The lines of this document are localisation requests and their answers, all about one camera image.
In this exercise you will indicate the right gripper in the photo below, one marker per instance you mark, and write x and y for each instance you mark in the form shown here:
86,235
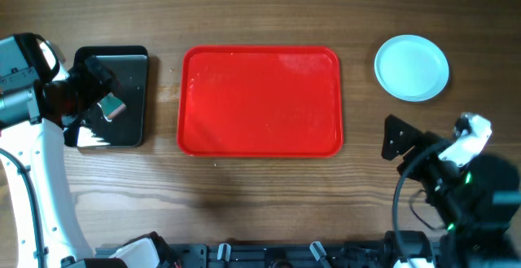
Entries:
418,150

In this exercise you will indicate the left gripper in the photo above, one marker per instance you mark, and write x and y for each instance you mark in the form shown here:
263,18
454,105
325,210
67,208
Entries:
80,98

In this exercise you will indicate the green scouring sponge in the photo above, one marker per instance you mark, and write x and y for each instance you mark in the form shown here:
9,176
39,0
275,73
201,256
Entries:
111,107

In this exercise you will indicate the light blue plate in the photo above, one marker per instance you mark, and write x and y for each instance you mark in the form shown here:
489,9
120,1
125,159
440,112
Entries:
411,68

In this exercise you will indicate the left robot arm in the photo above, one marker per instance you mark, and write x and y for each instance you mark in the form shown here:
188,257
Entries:
48,232

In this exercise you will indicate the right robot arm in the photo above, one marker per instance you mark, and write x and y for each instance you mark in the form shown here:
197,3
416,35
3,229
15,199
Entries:
475,194

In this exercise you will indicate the black rectangular tray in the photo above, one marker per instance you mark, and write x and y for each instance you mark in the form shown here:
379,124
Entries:
131,66

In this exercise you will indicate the red plastic tray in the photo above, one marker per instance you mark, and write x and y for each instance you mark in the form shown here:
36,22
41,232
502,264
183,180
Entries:
260,101

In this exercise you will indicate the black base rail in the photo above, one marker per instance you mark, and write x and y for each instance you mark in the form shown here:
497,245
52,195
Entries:
353,255

